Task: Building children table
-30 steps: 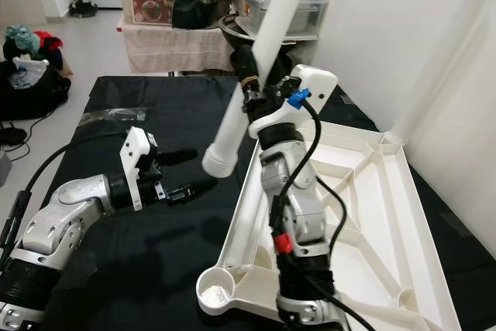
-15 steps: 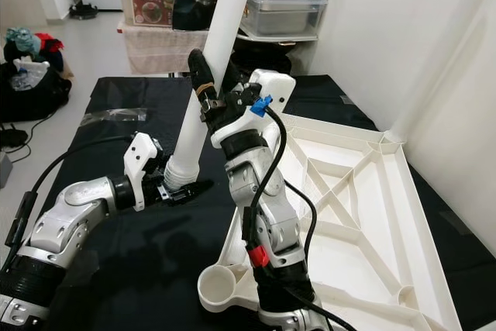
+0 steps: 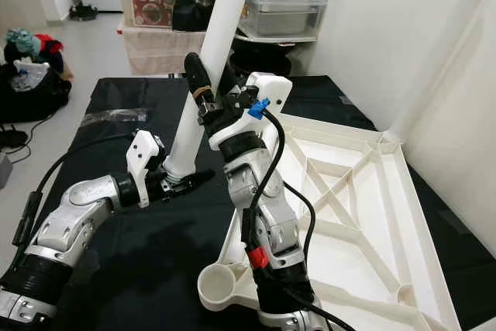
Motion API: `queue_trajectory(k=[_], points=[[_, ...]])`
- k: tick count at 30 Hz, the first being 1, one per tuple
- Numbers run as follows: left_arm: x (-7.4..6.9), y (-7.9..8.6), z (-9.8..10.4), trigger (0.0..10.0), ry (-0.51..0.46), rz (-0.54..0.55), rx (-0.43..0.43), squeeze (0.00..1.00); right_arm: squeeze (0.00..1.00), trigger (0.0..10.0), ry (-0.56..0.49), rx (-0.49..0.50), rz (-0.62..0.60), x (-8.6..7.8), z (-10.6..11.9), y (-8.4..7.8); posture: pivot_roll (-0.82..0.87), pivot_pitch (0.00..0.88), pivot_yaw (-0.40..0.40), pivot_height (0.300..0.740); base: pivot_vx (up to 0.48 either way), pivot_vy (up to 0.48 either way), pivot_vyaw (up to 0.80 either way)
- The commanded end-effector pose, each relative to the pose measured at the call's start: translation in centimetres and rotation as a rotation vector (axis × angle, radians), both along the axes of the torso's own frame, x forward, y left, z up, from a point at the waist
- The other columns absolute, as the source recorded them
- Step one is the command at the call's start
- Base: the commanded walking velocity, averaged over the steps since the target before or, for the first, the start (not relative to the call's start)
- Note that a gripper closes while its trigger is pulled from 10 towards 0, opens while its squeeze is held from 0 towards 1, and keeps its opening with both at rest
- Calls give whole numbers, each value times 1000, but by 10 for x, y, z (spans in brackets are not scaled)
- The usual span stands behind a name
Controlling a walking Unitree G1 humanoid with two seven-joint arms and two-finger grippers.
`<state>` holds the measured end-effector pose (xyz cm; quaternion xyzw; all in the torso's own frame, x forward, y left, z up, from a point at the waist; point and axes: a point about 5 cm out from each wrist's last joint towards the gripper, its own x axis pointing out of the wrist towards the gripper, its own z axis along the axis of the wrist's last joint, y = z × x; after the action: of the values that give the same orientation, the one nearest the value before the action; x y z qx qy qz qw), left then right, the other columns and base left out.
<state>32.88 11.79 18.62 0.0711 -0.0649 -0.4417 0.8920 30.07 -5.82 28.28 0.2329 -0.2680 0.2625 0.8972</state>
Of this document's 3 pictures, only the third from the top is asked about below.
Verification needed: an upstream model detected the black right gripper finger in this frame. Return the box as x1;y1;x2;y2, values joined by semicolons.
215;64;243;97
184;52;215;109

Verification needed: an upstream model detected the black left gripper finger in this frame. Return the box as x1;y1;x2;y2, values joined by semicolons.
164;170;215;196

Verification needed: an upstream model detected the yellow rubber band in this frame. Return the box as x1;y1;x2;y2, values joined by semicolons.
192;85;214;101

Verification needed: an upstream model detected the black wok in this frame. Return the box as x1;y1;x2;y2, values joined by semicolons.
229;33;291;76

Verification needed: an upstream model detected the black tablecloth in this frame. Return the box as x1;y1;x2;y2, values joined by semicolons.
0;75;496;331

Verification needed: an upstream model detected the clear plastic storage container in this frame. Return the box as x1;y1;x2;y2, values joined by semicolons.
240;0;328;37

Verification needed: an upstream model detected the small black floor item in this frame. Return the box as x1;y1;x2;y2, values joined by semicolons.
70;5;98;22

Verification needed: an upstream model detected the black fabric bag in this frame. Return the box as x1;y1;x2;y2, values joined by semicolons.
0;64;73;124

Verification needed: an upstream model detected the red cloth item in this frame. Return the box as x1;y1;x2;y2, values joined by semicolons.
37;34;64;54

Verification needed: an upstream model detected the grey box device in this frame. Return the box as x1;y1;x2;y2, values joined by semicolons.
0;153;12;188

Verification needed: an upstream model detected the white plastic wrapper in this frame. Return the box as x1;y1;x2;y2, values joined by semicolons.
12;60;51;91

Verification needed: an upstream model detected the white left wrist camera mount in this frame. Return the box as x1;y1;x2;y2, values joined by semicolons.
126;129;166;209

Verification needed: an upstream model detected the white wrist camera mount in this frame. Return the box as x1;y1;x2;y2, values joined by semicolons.
126;129;166;209
208;73;293;150

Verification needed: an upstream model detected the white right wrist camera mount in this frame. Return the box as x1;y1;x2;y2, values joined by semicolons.
208;73;293;150

